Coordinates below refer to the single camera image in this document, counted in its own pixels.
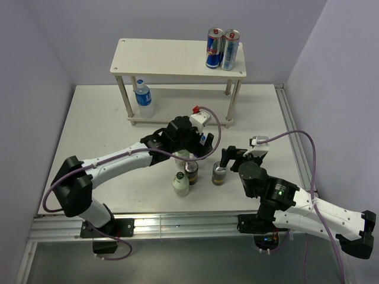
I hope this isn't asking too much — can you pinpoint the Pocari Sweat bottle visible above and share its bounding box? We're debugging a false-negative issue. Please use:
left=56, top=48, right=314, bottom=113
left=134, top=79, right=155, bottom=118
left=200, top=133, right=207, bottom=146

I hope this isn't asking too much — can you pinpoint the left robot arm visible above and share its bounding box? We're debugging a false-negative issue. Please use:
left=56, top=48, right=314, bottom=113
left=51, top=111, right=214, bottom=236

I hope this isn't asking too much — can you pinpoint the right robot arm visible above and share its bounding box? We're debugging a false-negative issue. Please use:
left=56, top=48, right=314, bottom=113
left=220, top=146, right=376, bottom=259

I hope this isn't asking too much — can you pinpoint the white two-tier shelf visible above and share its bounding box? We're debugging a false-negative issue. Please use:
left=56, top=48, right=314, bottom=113
left=110, top=38, right=246, bottom=128

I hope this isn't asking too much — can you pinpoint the green cap glass bottle far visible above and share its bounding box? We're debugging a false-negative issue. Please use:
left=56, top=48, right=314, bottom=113
left=175, top=150, right=191, bottom=168

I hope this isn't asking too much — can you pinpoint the green cap glass bottle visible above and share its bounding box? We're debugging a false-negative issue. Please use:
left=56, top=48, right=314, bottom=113
left=172, top=172, right=190, bottom=197
left=175, top=150, right=191, bottom=168

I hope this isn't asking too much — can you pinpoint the grey coffee can right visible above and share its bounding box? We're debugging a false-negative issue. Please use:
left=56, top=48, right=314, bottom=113
left=211, top=162, right=227, bottom=186

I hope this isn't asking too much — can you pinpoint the black coffee can left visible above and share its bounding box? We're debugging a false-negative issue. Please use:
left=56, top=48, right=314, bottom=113
left=184, top=161, right=198, bottom=185

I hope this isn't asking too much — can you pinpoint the green cap glass bottle near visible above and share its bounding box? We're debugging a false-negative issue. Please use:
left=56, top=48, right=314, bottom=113
left=172, top=172, right=190, bottom=197

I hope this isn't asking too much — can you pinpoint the blue Red Bull can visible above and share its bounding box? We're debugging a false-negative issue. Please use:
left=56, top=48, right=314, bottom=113
left=205, top=28, right=224, bottom=69

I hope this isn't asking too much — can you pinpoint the silver Red Bull can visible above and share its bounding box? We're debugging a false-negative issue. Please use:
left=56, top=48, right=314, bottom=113
left=220, top=29, right=240, bottom=71

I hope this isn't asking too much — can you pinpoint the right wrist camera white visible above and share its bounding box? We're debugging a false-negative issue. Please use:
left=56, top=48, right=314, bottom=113
left=243, top=136, right=269, bottom=157

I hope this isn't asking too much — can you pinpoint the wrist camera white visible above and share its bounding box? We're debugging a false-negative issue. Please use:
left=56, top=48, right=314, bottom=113
left=243, top=136, right=269, bottom=157
left=189, top=106, right=211, bottom=131

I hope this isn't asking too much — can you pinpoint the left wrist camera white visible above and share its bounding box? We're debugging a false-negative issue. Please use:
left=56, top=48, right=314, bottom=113
left=189, top=106, right=211, bottom=131

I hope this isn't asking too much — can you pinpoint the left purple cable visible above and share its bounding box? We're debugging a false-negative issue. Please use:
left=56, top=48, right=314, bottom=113
left=43, top=106, right=223, bottom=260

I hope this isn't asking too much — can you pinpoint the purple cable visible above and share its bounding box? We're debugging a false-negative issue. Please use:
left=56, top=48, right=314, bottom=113
left=43, top=106, right=223, bottom=260
left=257, top=130, right=346, bottom=284

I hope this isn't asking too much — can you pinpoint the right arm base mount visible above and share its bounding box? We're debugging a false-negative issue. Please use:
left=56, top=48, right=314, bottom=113
left=236, top=214, right=290, bottom=255

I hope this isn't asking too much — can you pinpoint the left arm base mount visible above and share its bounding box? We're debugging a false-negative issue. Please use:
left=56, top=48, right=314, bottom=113
left=79, top=218, right=134, bottom=255

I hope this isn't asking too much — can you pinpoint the aluminium front rail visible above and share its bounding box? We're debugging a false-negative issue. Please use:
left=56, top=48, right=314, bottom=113
left=17, top=213, right=293, bottom=284

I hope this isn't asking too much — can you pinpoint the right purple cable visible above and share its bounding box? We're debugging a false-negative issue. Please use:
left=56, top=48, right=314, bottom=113
left=257, top=130, right=346, bottom=284

